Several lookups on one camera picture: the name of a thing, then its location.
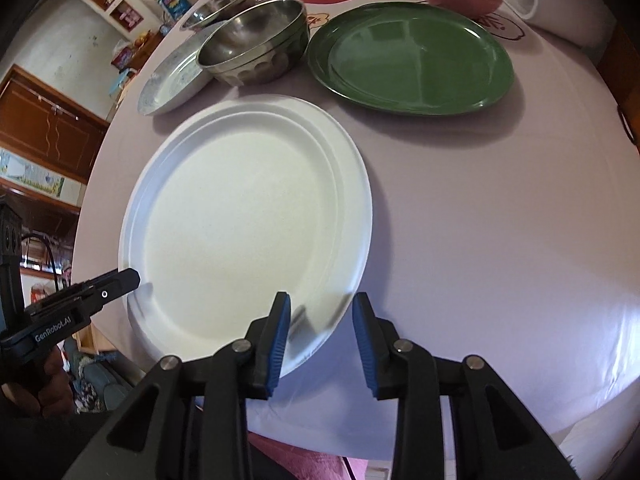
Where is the blue printed box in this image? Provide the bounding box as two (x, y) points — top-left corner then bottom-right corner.
(156, 0), (190, 21)

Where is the wall poster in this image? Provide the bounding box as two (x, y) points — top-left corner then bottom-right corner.
(0, 147), (66, 198)

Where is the patterned grey cloth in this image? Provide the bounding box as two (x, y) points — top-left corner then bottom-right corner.
(62, 342), (133, 413)

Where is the printed pink tablecloth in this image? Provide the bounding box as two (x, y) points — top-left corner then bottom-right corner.
(72, 0), (640, 461)

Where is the wide-rimmed steel bowl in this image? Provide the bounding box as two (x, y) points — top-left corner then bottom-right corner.
(180, 0), (261, 31)

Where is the person's left hand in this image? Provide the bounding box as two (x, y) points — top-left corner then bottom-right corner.
(0, 347), (76, 418)

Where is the blue stool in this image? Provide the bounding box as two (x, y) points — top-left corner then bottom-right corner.
(107, 67), (138, 106)

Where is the small steel bowl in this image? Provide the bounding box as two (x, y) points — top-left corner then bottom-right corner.
(196, 0), (308, 86)

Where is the white plate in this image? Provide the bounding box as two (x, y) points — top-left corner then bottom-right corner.
(118, 95), (373, 378)

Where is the green plate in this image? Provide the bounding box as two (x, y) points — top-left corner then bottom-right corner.
(306, 1), (516, 117)

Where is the steel plate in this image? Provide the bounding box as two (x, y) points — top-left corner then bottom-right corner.
(137, 25), (231, 117)

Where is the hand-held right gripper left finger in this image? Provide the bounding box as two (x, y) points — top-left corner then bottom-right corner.
(60, 291), (292, 480)

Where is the brown wooden furniture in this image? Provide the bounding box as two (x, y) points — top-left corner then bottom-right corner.
(595, 25), (640, 151)

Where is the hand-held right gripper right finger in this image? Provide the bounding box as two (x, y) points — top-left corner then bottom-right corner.
(351, 292), (581, 480)

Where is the red tissue box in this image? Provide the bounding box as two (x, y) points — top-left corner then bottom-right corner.
(111, 42), (133, 71)

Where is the wooden door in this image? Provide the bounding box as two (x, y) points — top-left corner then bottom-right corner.
(0, 64), (111, 183)

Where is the black cable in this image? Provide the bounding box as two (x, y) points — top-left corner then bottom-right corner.
(20, 232), (66, 291)

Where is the pink cushion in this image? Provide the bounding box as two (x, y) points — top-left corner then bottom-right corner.
(247, 432), (391, 480)

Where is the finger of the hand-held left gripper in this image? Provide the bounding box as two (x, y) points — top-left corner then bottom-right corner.
(64, 268), (141, 318)

